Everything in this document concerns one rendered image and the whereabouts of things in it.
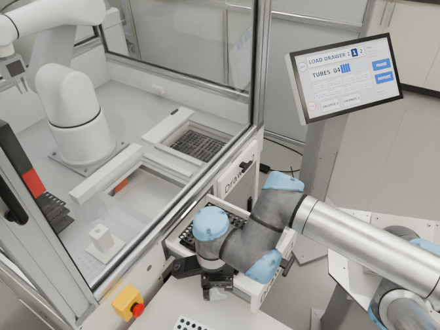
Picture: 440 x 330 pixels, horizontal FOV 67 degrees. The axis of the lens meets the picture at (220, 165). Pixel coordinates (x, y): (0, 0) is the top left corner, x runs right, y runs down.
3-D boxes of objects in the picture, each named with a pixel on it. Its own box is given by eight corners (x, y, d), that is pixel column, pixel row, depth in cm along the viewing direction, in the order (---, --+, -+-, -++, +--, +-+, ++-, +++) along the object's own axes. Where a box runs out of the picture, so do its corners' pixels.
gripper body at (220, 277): (233, 293, 84) (233, 271, 76) (200, 293, 85) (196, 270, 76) (233, 266, 90) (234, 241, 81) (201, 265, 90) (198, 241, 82)
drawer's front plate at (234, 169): (256, 159, 146) (257, 139, 139) (221, 201, 129) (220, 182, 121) (253, 158, 147) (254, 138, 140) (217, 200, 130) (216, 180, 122)
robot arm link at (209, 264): (194, 260, 73) (197, 230, 79) (195, 270, 76) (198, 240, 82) (228, 261, 73) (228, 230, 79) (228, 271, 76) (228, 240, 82)
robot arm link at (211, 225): (217, 242, 64) (183, 222, 67) (218, 270, 72) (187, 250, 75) (239, 215, 68) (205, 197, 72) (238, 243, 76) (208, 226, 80)
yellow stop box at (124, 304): (146, 302, 98) (141, 291, 93) (129, 324, 94) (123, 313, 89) (133, 294, 100) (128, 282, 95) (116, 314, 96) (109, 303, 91)
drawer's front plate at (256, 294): (295, 243, 114) (299, 223, 107) (255, 315, 96) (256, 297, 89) (291, 240, 115) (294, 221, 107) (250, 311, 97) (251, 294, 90)
